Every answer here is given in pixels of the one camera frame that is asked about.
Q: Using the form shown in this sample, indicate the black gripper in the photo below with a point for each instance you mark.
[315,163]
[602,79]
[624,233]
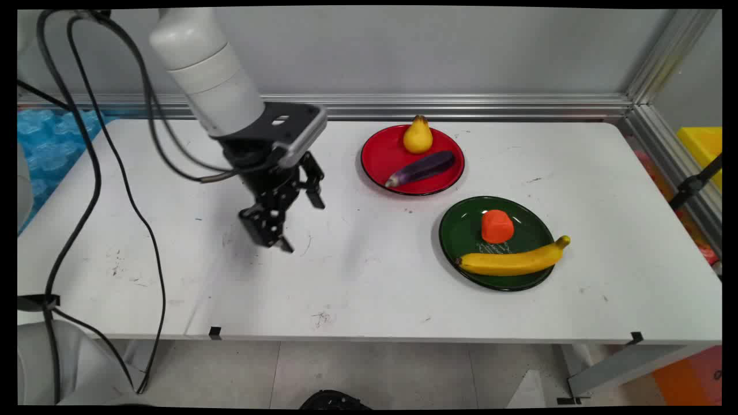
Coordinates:
[265,176]

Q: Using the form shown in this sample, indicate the purple toy eggplant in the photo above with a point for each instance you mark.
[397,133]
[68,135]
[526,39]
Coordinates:
[424,168]

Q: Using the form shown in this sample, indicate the red plate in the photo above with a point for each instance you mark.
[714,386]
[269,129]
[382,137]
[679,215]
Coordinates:
[380,161]

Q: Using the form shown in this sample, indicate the yellow toy pear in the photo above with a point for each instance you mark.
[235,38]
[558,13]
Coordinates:
[417,138]

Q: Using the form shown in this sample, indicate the black tape marker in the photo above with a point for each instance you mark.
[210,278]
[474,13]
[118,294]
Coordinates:
[215,332]
[636,338]

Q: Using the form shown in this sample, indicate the green plate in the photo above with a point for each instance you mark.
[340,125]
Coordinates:
[461,230]

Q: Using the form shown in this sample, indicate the black round object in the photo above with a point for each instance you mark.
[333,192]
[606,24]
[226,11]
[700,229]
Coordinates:
[334,400]

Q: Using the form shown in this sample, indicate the yellow toy banana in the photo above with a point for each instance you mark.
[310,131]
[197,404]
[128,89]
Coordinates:
[513,262]

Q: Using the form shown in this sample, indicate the blue bubble wrap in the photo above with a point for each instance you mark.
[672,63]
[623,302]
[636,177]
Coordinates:
[49,150]

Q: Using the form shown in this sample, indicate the grey table leg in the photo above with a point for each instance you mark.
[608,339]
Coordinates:
[628,366]

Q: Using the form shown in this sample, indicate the red pink packaging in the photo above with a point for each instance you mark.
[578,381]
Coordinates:
[700,245]

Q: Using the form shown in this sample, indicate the yellow plastic bin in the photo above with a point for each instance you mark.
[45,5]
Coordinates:
[703,147]

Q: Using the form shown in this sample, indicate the orange box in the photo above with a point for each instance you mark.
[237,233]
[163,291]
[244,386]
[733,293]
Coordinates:
[689,377]

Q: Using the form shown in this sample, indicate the horizontal aluminium frame rail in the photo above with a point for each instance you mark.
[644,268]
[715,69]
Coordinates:
[461,106]

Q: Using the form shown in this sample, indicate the side aluminium frame rail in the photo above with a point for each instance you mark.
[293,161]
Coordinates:
[674,161]

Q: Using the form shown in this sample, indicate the upright aluminium frame post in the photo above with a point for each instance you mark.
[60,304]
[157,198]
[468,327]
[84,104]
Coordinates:
[669,57]

